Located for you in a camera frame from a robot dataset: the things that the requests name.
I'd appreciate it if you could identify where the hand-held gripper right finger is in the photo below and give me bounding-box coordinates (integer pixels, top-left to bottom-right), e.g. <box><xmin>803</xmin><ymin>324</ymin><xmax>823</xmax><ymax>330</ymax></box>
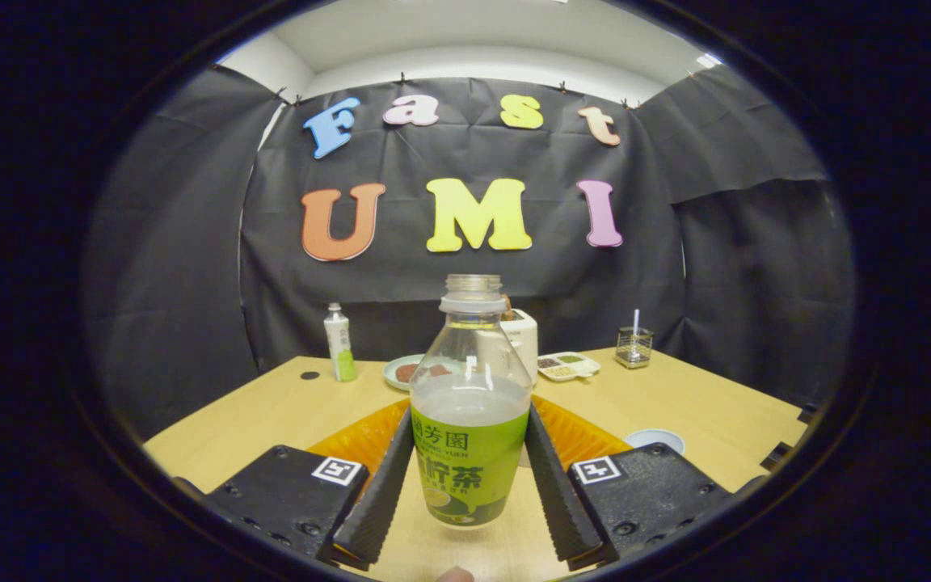
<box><xmin>524</xmin><ymin>394</ymin><xmax>745</xmax><ymax>571</ymax></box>

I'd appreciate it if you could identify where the white toaster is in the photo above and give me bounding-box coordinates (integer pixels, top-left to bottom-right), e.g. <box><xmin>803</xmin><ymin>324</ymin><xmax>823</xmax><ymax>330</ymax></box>
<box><xmin>501</xmin><ymin>307</ymin><xmax>539</xmax><ymax>387</ymax></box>

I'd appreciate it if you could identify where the white divided snack tray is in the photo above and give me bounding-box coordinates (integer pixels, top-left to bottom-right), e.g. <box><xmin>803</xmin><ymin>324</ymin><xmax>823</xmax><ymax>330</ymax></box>
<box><xmin>537</xmin><ymin>352</ymin><xmax>601</xmax><ymax>382</ymax></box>

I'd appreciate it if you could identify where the wooden table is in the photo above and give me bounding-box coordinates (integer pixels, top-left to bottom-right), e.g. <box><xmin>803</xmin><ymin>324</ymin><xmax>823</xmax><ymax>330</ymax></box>
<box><xmin>142</xmin><ymin>348</ymin><xmax>807</xmax><ymax>582</ymax></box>

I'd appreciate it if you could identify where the light blue cup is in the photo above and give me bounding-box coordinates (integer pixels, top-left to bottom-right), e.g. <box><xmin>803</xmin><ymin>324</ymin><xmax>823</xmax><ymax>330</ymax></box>
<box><xmin>624</xmin><ymin>428</ymin><xmax>686</xmax><ymax>455</ymax></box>

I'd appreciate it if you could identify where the green label juice bottle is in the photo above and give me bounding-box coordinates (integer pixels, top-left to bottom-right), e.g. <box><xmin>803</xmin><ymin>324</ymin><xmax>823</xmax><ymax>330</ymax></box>
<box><xmin>409</xmin><ymin>274</ymin><xmax>533</xmax><ymax>529</ymax></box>

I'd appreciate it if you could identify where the clear glass tumbler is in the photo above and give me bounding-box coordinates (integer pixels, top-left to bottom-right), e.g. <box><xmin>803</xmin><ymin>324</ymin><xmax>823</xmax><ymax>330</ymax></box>
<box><xmin>616</xmin><ymin>327</ymin><xmax>654</xmax><ymax>369</ymax></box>

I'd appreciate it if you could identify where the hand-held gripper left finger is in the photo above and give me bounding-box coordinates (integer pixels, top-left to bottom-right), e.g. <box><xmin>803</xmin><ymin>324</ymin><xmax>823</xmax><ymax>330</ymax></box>
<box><xmin>205</xmin><ymin>398</ymin><xmax>416</xmax><ymax>571</ymax></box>

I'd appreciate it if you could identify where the white green tube bottle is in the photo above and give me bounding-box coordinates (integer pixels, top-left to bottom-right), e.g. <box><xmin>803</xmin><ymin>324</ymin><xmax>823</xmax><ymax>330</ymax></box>
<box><xmin>323</xmin><ymin>303</ymin><xmax>358</xmax><ymax>383</ymax></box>

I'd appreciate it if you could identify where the pale green plate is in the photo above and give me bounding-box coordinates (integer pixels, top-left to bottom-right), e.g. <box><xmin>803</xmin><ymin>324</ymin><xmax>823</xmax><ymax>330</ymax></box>
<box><xmin>382</xmin><ymin>353</ymin><xmax>457</xmax><ymax>392</ymax></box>

